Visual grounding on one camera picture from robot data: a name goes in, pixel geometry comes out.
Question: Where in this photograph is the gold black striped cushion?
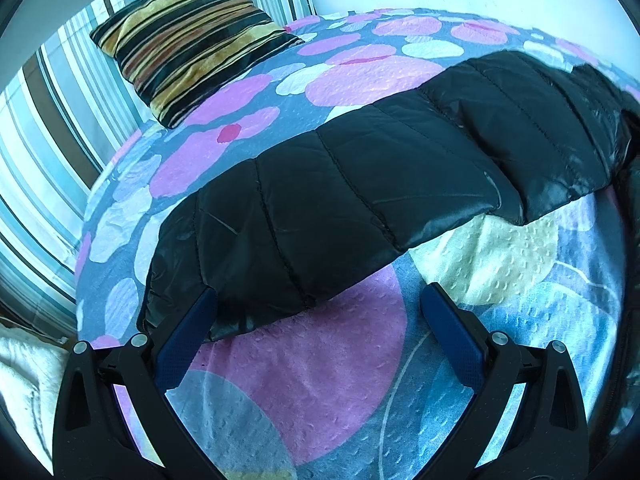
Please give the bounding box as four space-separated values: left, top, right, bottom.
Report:
90 0 306 128

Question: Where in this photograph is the blue white striped pillow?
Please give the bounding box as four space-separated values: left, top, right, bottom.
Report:
0 0 317 338

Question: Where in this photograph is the circle-patterned bedspread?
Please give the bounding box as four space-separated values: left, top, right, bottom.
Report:
75 7 640 480

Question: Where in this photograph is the black puffer jacket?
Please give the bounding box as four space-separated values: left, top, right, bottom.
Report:
137 50 640 343

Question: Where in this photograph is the white fluffy towel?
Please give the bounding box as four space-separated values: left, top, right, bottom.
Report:
0 320 71 463

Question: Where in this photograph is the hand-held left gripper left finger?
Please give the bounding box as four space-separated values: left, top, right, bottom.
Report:
52 287 221 480

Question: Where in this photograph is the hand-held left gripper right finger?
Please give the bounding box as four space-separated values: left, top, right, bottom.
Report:
420 282 589 480

